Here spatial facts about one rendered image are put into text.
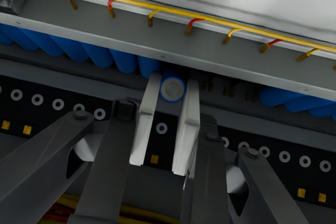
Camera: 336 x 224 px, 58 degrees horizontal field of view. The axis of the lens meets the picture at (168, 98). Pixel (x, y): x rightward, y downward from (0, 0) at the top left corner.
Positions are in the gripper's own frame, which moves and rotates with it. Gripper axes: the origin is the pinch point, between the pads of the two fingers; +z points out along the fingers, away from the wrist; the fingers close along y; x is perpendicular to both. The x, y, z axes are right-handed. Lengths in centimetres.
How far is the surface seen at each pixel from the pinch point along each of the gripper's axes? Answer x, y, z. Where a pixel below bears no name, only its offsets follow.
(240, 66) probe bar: 4.0, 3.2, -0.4
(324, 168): -6.2, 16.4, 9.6
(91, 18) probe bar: 4.6, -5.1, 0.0
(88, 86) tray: -3.8, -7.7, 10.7
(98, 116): -6.2, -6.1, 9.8
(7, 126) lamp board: -8.6, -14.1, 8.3
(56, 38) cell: 2.3, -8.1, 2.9
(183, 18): 5.7, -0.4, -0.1
